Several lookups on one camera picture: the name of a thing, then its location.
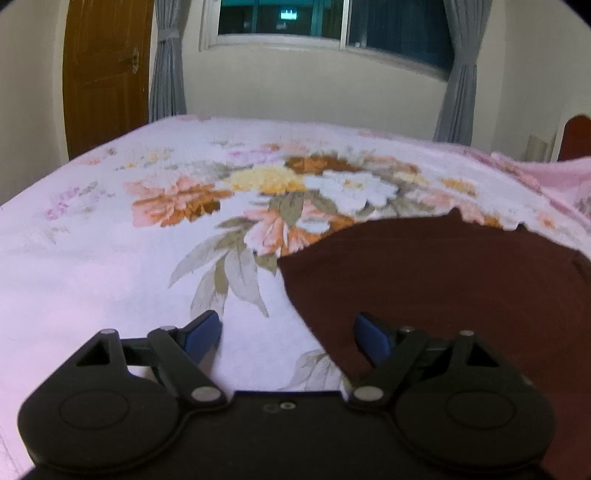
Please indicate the bed with floral pink sheet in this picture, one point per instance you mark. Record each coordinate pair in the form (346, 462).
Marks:
(138, 258)

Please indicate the grey curtain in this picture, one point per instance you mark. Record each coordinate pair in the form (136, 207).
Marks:
(167, 60)
(459, 78)

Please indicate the dark brown garment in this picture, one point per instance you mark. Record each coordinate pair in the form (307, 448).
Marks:
(452, 286)

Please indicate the pink floral quilt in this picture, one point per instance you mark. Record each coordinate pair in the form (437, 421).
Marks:
(545, 180)

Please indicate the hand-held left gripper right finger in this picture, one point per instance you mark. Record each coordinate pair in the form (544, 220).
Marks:
(369, 336)

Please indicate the brown wooden door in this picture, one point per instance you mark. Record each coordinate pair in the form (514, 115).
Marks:
(104, 74)

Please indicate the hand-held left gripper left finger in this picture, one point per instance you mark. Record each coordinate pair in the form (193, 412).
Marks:
(204, 331)

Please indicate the white framed window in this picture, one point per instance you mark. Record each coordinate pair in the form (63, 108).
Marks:
(332, 27)

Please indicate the reddish wooden headboard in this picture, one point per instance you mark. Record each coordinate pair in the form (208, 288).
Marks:
(576, 137)

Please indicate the beige box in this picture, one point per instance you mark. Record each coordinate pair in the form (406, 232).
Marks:
(538, 147)

